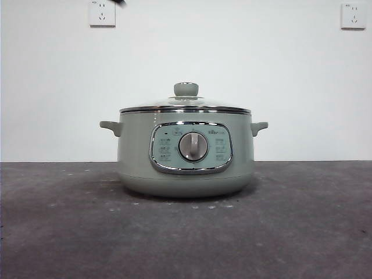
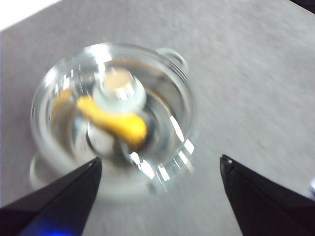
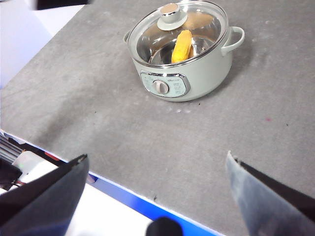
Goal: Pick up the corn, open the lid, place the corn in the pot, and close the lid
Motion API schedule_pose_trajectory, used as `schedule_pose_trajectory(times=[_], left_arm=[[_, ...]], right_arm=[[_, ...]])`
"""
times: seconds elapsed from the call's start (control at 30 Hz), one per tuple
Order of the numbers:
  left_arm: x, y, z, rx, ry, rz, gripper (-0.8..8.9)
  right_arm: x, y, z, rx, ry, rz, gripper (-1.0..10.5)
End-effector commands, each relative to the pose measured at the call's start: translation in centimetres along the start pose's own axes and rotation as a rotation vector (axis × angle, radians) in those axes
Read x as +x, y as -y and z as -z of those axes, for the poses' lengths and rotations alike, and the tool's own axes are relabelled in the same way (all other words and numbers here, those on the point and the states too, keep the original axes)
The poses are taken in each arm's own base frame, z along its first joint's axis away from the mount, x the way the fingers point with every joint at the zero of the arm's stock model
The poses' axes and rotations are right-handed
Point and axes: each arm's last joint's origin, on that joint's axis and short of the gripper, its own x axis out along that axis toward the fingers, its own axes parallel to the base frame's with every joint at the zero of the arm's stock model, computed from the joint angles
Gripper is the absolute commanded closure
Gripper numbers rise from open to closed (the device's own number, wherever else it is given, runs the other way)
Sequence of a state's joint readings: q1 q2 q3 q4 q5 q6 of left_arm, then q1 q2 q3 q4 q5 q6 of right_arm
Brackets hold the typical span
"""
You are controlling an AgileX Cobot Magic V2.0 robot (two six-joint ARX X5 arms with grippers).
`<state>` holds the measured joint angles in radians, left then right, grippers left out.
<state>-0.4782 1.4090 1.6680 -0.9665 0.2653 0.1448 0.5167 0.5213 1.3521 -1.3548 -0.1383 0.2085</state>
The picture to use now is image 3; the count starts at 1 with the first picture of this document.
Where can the yellow corn cob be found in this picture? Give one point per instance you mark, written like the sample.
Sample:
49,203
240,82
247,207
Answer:
182,46

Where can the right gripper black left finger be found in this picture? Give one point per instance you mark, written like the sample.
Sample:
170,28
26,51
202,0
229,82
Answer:
49,201

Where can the black rounded camera device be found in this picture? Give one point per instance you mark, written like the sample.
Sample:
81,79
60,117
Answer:
163,227

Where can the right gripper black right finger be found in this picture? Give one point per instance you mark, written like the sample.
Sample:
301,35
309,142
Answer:
270,204

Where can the black box-shaped object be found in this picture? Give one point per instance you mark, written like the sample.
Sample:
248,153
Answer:
61,3

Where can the pale green electric pot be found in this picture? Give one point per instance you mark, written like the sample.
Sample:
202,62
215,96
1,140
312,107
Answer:
209,73

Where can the glass lid with green knob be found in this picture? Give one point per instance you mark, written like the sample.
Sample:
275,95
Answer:
172,17

